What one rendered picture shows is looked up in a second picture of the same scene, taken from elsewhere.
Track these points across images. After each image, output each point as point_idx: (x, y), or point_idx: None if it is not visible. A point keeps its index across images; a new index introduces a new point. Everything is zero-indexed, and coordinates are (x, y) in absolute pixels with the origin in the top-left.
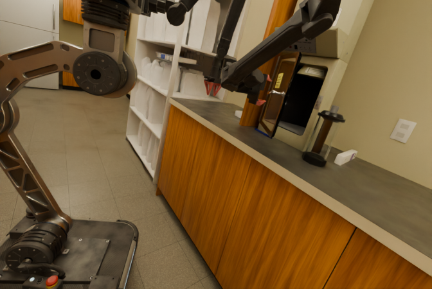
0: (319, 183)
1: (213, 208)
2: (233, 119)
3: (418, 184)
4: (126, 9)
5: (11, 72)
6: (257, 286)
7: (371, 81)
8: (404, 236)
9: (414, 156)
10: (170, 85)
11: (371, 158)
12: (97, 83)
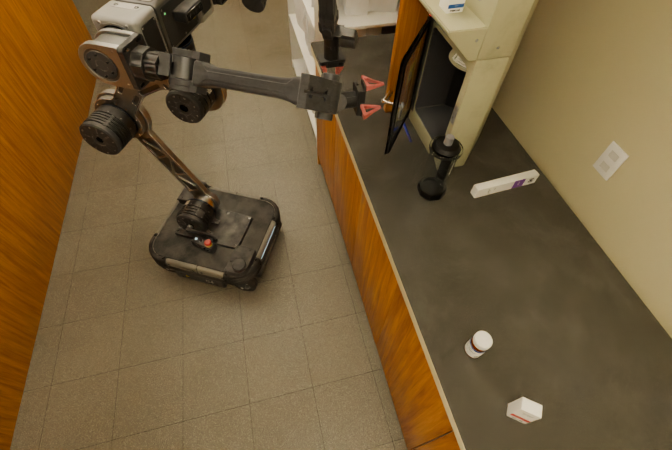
0: (393, 227)
1: (347, 206)
2: (385, 93)
3: (590, 240)
4: (188, 49)
5: (130, 91)
6: (368, 286)
7: (603, 61)
8: (415, 292)
9: (609, 202)
10: (316, 15)
11: (567, 186)
12: (187, 115)
